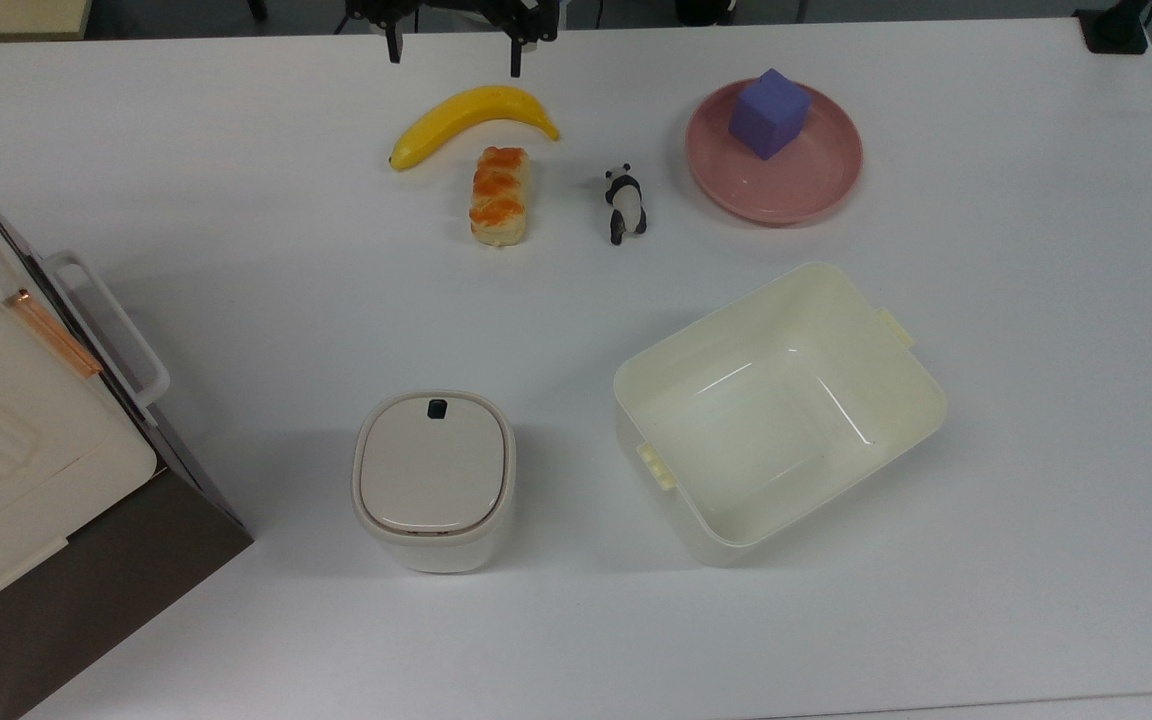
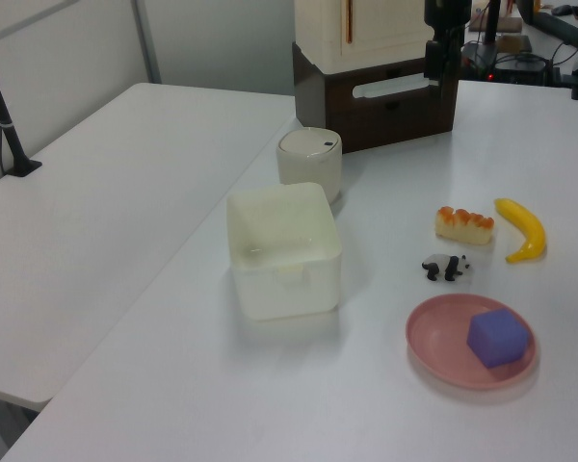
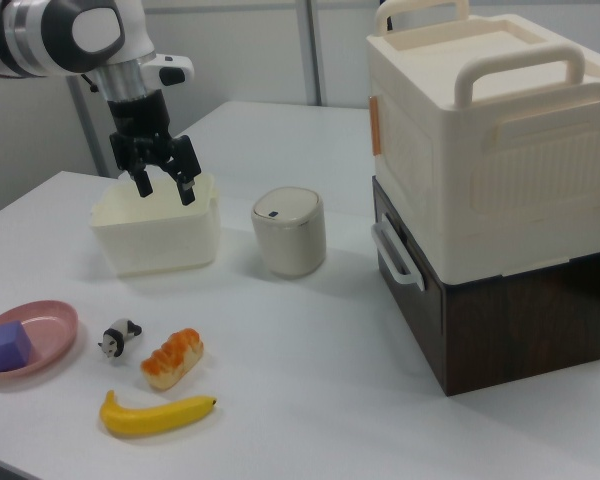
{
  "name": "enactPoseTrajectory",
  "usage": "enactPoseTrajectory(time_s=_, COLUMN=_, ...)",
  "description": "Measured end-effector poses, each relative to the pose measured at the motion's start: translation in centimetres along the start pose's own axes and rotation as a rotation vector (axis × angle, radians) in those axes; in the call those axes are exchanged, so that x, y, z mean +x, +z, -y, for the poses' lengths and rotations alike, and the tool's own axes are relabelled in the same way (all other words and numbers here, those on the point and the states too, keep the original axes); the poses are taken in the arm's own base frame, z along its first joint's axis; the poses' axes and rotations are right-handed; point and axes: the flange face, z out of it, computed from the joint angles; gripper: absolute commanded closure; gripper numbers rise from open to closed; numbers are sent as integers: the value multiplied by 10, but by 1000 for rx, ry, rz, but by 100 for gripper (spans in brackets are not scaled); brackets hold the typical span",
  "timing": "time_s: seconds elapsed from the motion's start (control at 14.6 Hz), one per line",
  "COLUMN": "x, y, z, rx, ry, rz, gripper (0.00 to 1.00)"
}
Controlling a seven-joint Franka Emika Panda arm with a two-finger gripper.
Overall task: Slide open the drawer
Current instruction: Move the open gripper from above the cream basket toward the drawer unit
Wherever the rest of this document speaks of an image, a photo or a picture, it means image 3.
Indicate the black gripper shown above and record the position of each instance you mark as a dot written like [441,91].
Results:
[137,117]

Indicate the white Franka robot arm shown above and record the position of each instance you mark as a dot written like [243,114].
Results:
[55,35]

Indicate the white open plastic bin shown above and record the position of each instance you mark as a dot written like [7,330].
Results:
[155,240]

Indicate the dark wood drawer cabinet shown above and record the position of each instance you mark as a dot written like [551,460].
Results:
[530,325]

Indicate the small beige lidded trash can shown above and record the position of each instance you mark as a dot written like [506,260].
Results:
[290,235]

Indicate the toy panda figure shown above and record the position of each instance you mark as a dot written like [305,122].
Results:
[117,336]

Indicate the toy bread loaf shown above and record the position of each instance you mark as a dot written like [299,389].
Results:
[172,357]

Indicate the pink plate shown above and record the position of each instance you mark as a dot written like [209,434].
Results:
[55,330]

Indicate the orange latch on storage box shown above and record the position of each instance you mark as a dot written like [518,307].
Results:
[375,125]

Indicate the purple cube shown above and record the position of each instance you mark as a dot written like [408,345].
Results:
[7,347]

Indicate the yellow toy banana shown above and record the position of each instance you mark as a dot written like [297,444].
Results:
[155,417]

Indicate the white microwave oven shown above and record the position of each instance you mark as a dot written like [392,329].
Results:
[530,175]

